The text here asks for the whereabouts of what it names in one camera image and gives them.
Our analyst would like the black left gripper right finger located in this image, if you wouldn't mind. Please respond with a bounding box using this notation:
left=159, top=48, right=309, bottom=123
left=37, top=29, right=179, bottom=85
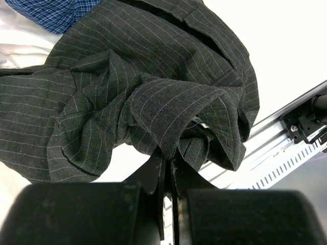
left=170, top=159, right=220, bottom=244

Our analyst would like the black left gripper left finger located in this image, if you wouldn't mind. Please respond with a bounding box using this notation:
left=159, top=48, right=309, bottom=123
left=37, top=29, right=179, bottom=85
left=124, top=153, right=166, bottom=240

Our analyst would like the dark pinstriped shirt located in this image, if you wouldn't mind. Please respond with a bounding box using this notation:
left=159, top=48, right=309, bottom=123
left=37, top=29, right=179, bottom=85
left=1, top=1, right=260, bottom=183

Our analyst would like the white shirt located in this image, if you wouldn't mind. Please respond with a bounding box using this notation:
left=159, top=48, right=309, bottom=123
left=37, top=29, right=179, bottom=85
left=1, top=1, right=62, bottom=68

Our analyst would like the blue checked shirt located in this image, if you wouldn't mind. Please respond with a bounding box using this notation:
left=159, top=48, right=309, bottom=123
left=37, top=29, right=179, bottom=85
left=5, top=0, right=100, bottom=34

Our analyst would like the perforated cable duct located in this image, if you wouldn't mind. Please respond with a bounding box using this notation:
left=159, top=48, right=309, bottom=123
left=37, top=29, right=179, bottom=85
left=211, top=141, right=326, bottom=189

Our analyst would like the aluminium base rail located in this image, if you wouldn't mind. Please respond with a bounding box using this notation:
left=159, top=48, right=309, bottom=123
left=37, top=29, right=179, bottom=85
left=199, top=82, right=326, bottom=183

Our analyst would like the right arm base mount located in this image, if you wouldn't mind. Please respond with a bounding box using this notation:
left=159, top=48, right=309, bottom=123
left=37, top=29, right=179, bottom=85
left=281, top=92, right=326, bottom=145

